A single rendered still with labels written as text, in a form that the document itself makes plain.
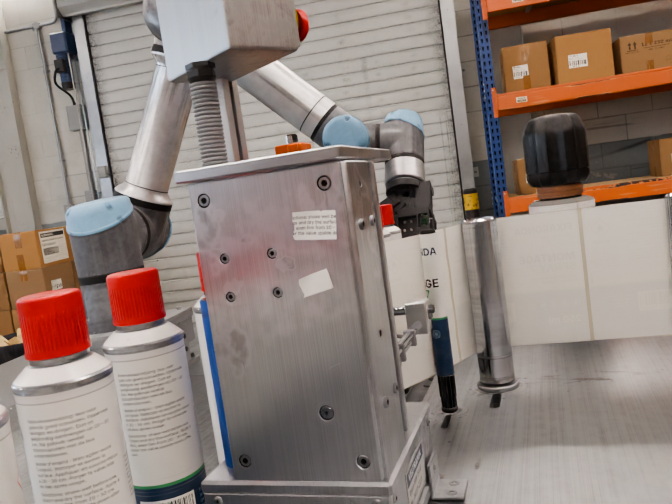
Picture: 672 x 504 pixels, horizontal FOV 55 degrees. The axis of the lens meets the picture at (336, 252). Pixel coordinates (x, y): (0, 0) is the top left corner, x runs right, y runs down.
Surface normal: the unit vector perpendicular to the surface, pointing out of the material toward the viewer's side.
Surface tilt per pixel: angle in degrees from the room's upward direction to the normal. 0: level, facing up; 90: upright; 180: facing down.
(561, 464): 0
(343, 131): 90
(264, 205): 90
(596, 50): 90
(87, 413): 90
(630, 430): 0
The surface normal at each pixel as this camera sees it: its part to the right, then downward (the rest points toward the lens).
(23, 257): -0.13, 0.12
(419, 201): -0.33, -0.37
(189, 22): -0.79, 0.17
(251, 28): 0.60, -0.01
